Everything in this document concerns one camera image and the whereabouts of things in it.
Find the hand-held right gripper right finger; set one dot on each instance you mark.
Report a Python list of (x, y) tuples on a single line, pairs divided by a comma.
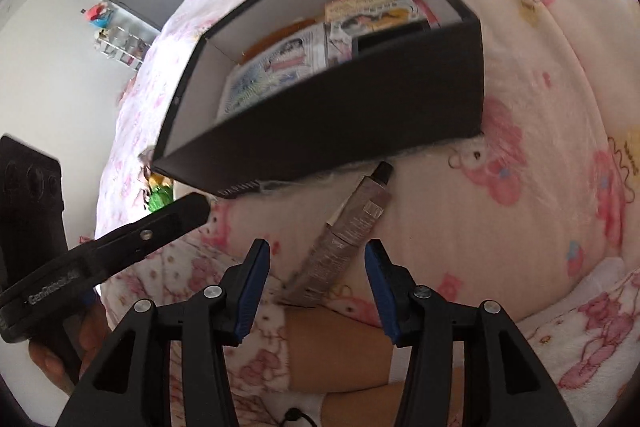
[(382, 297)]

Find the green yellow snack packet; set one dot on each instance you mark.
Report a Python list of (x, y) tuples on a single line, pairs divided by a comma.
[(161, 197)]

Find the person's left hand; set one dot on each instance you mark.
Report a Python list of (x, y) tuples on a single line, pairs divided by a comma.
[(92, 337)]

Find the cluttered storage rack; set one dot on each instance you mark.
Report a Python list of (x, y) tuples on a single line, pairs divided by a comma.
[(122, 42)]

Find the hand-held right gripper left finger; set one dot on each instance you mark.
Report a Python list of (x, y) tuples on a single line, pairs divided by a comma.
[(250, 297)]

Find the black cardboard box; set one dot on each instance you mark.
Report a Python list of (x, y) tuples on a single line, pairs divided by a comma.
[(350, 107)]

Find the pink printed blanket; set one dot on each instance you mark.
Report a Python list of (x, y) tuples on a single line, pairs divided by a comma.
[(525, 107)]

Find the silver tube with black cap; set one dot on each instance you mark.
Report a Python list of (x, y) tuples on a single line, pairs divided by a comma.
[(345, 232)]

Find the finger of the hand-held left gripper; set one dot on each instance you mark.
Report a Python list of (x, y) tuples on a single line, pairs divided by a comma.
[(150, 229)]

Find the person's bare leg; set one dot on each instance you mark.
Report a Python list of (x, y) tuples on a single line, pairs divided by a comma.
[(340, 347)]

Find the cartoon bead board pack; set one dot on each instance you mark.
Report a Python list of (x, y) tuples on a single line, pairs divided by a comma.
[(260, 77)]

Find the black glossy packet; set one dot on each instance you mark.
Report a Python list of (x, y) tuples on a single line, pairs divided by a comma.
[(390, 38)]

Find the cartoon printed packet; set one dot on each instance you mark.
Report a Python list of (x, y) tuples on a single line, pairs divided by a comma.
[(380, 14)]

